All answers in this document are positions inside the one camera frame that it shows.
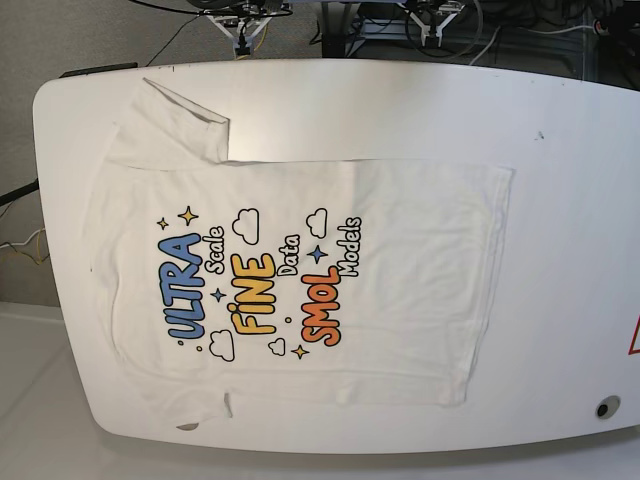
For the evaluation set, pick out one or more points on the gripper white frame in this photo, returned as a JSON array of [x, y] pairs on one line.
[[245, 34], [431, 23]]

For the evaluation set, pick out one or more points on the white printed T-shirt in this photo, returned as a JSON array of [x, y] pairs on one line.
[[347, 282]]

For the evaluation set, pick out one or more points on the red triangle sticker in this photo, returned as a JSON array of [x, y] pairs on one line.
[[634, 347]]

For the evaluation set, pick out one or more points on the black table grommet right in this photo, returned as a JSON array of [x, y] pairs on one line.
[[608, 407]]

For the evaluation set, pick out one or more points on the black aluminium frame rack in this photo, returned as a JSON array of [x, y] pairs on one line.
[[344, 28]]

